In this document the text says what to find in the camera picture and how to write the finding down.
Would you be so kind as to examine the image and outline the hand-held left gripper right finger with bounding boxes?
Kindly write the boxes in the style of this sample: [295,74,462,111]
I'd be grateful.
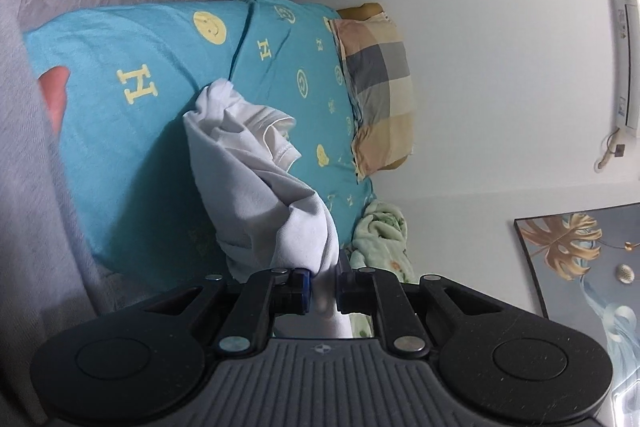
[335,257,501,355]

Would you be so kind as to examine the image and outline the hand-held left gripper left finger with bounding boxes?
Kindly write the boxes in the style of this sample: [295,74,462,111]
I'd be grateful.
[146,268,314,355]

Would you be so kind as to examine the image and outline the white shirt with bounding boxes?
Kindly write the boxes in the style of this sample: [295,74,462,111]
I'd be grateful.
[182,78,352,339]

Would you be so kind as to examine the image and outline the green floral blanket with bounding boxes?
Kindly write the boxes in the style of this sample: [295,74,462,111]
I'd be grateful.
[349,201,417,339]

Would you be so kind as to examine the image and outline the checked pillow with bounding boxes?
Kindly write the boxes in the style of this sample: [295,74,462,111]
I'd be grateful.
[327,9,418,180]

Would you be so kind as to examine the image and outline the teal printed bedsheet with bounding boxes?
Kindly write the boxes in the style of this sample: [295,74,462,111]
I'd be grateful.
[22,0,377,294]

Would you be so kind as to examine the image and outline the brown pillow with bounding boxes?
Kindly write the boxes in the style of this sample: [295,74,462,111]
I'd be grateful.
[337,2,412,178]

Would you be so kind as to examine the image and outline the red cloth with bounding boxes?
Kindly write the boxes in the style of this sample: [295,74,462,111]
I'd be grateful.
[38,66,71,134]

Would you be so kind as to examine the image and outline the white air conditioner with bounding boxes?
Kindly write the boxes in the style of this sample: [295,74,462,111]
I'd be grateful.
[612,0,640,130]

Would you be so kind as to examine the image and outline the leaf wall picture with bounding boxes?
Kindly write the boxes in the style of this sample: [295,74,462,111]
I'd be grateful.
[514,203,640,410]

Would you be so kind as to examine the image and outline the air conditioner hose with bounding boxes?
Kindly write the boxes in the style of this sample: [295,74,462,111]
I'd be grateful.
[594,127,628,174]

